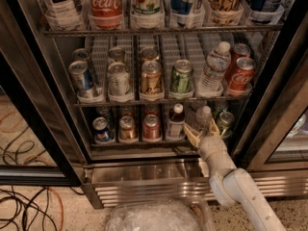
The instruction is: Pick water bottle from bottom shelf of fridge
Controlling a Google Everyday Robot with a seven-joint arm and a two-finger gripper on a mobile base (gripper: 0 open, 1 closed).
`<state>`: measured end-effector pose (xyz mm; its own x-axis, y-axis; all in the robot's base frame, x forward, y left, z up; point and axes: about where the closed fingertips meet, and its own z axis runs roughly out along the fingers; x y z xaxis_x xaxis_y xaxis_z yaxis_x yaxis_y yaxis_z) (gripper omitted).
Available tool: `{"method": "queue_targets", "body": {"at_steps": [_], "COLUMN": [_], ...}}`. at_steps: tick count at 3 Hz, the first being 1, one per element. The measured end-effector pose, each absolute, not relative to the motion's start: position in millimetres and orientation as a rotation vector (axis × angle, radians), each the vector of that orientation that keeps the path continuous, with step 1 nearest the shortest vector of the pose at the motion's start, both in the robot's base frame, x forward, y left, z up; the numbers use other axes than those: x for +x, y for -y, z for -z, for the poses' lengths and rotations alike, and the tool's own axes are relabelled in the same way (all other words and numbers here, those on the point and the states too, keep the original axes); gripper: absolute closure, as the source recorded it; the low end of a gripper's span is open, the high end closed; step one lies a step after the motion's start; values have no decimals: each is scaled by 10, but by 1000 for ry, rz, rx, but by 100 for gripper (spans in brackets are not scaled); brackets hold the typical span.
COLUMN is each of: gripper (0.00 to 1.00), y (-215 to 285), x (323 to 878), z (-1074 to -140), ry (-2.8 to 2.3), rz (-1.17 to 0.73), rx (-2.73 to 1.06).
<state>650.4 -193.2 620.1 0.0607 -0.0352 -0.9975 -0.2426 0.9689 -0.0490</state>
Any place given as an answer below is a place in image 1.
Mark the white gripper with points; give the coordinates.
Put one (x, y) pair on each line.
(211, 143)

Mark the clear water bottle bottom shelf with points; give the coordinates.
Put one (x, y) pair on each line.
(202, 119)

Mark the clear water bottle shelf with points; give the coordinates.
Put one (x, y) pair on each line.
(202, 119)
(217, 62)

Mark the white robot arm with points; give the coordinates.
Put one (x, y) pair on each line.
(231, 184)

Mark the green can bottom shelf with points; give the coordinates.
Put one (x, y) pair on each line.
(224, 122)

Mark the brown juice bottle white cap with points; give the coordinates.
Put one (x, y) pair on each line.
(175, 123)

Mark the red can bottom shelf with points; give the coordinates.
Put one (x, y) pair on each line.
(151, 128)

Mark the green soda can middle shelf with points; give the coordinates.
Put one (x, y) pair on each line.
(181, 80)

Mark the right glass fridge door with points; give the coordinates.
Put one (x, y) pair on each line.
(269, 140)

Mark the glass fridge door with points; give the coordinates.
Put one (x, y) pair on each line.
(269, 140)
(33, 74)

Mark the clear water bottle middle shelf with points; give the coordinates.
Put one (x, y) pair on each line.
(217, 62)

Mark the gold can bottom shelf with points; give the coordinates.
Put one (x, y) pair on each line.
(127, 129)

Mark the blue can bottom shelf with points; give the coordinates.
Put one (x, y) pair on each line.
(102, 130)

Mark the steel fridge base grille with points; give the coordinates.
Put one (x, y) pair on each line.
(110, 185)

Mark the gold label bottle top shelf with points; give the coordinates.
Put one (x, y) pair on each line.
(226, 12)

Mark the green white soda bottle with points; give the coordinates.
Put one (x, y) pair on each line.
(147, 14)

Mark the blue label bottle top shelf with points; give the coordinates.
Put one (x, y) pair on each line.
(186, 14)

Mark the dark blue bottle top shelf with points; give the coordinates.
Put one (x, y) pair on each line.
(264, 11)

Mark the red Coca-Cola bottle top shelf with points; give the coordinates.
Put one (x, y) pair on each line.
(106, 14)

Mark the left glass fridge door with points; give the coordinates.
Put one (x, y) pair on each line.
(33, 74)

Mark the white tea bottle top shelf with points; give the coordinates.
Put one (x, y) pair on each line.
(65, 15)

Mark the red Coca-Cola can front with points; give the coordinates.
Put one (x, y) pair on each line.
(240, 75)

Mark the red coca-cola can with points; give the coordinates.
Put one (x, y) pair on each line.
(238, 50)
(240, 75)

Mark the gold soda can front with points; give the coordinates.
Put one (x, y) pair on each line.
(151, 83)

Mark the gold soda can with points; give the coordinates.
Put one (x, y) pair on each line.
(151, 83)
(150, 54)

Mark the clear plastic bin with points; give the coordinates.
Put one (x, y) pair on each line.
(170, 214)

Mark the red Coca-Cola can rear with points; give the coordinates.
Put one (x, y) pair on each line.
(238, 50)

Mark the gold soda can rear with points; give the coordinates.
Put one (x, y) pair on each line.
(150, 54)

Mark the white soda can front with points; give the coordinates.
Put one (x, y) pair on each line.
(119, 83)

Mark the white soda can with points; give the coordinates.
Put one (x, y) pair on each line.
(116, 55)
(119, 83)

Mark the white soda can rear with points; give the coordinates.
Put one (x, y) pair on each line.
(116, 55)

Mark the blue silver can front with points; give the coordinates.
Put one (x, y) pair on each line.
(82, 79)

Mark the blue silver can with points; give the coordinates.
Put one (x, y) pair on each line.
(82, 79)
(83, 54)

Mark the blue silver can rear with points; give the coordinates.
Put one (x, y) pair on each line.
(83, 54)

